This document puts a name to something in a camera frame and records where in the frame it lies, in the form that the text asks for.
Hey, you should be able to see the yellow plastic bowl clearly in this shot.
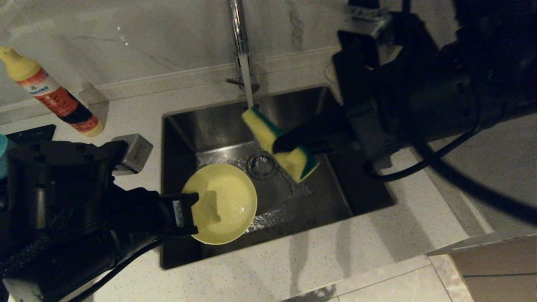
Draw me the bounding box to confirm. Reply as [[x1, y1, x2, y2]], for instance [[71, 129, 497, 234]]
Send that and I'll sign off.
[[181, 164, 258, 245]]

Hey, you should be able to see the yellow green sponge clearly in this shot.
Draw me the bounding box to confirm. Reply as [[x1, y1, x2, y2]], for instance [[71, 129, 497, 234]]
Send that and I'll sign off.
[[241, 107, 320, 184]]

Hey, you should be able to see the blue plastic bowl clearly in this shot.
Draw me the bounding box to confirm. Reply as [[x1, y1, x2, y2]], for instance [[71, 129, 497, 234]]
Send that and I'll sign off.
[[0, 134, 17, 179]]

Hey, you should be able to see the orange yellow detergent bottle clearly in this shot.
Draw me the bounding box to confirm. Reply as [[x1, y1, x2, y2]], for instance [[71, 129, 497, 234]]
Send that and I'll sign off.
[[0, 45, 104, 138]]

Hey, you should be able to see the stainless steel sink basin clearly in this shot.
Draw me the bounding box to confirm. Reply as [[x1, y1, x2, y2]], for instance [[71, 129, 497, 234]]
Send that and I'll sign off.
[[159, 86, 397, 270]]

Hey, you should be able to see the round metal drain strainer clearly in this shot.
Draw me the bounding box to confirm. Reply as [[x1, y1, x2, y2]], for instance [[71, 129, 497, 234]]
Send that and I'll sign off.
[[246, 151, 279, 181]]

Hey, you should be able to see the chrome faucet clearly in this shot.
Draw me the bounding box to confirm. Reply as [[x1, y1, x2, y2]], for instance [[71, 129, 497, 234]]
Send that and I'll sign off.
[[224, 0, 261, 109]]

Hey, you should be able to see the black glass cooktop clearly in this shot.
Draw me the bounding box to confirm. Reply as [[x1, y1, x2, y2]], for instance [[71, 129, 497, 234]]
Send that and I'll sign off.
[[6, 125, 56, 145]]

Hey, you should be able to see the light wooden cabinet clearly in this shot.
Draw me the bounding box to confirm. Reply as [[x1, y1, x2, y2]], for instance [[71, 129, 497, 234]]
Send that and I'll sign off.
[[426, 235, 537, 302]]

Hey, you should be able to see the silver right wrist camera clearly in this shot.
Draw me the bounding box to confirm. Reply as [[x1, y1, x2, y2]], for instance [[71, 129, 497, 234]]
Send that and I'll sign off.
[[348, 0, 393, 38]]

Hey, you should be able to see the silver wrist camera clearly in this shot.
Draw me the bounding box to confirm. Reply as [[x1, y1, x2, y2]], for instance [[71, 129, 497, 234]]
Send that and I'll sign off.
[[348, 0, 393, 38], [111, 133, 154, 175]]

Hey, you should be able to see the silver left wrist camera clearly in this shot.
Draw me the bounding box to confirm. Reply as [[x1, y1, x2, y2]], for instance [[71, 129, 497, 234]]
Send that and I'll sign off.
[[111, 133, 154, 175]]

